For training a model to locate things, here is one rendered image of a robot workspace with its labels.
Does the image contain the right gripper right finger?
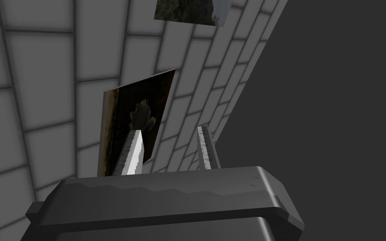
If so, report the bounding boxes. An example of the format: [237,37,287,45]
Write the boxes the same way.
[197,126,221,170]

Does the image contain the dark green wall picture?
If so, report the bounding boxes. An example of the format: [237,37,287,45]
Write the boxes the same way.
[154,0,234,27]

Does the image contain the dark brown wall picture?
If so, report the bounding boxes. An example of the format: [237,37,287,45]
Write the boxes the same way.
[97,69,176,177]

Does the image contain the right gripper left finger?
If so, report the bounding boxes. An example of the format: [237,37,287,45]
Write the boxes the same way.
[112,129,144,176]

